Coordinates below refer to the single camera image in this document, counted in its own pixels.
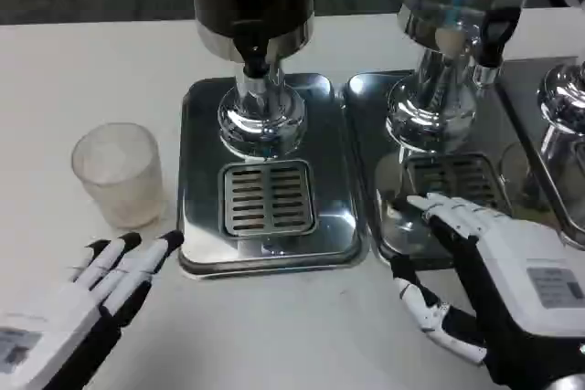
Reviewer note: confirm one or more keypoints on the steel slotted drip grid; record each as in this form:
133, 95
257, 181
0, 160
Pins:
457, 175
267, 198

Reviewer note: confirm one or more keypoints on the chrome dispenser stand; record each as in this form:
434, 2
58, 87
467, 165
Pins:
564, 98

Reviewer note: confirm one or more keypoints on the clear ribbed glass cup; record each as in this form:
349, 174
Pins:
119, 180

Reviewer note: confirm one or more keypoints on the clear tank drink dispenser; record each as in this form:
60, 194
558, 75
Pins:
429, 102

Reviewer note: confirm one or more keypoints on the steel drip tray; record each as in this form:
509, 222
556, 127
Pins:
525, 111
333, 180
365, 134

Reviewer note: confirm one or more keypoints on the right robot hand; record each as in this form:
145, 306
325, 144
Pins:
503, 248

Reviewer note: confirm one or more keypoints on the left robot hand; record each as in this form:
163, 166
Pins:
55, 312

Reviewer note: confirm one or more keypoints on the black tap with silver screw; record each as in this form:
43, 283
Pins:
253, 61

